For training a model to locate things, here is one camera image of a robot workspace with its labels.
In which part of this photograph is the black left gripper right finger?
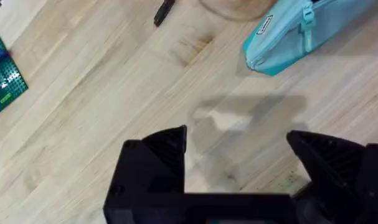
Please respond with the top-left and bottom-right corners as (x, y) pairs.
(286, 130), (378, 224)

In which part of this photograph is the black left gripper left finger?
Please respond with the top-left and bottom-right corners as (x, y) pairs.
(103, 124), (188, 224)

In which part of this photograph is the light blue zip bag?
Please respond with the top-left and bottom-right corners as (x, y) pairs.
(242, 0), (374, 77)

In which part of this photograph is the black pen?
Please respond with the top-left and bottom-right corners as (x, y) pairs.
(153, 0), (176, 27)

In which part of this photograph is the green board with toy blocks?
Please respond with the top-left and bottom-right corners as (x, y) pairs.
(0, 30), (29, 121)

